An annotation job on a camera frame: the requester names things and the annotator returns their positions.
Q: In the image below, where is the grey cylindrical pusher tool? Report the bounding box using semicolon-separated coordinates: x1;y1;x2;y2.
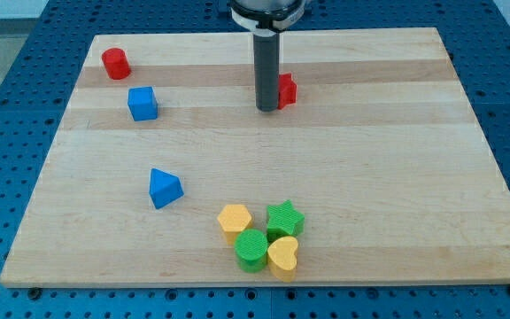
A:
253;30;280;112

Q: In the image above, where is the red star block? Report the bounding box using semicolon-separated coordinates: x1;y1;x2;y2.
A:
278;73;298;110

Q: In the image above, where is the green star block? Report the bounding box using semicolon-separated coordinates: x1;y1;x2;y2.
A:
267;199;305;243

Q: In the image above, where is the blue cube block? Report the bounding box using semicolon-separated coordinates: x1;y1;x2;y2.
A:
127;87;158;121

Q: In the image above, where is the red cylinder block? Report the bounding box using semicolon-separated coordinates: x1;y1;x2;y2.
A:
101;48;131;80

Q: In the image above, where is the wooden board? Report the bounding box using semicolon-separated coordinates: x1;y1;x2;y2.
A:
0;27;510;288

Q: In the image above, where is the blue triangular prism block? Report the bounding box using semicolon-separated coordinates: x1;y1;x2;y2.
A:
149;168;184;209

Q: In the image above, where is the yellow hexagon block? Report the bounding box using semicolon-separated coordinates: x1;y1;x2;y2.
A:
217;204;253;245

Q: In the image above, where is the green cylinder block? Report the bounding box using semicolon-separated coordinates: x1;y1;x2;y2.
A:
234;229;268;273

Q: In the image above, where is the yellow heart block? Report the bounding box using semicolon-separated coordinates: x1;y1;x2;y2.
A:
267;236;299;283

